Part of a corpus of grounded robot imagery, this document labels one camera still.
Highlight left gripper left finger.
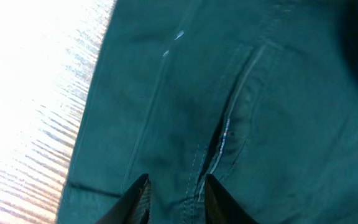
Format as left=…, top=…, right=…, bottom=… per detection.
left=96, top=174, right=152, bottom=224

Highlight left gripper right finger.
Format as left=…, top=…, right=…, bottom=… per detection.
left=204, top=174, right=258, bottom=224

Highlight black shorts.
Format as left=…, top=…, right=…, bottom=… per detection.
left=57, top=0, right=358, bottom=223

